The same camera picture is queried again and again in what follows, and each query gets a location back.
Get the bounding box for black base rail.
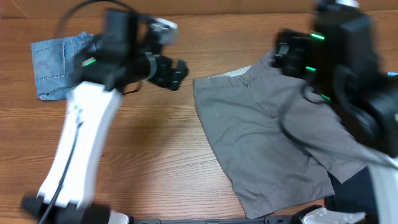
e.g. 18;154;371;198
130;215;292;224

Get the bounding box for folded blue denim shorts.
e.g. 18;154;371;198
31;32;94;101

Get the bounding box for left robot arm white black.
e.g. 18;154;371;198
21;9;188;224

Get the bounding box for grey shorts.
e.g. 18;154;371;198
193;52;366;218

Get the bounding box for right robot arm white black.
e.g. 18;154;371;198
272;1;397;223

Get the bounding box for black t-shirt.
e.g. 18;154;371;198
324;167;377;216

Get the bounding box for light blue cloth piece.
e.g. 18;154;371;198
387;72;398;77

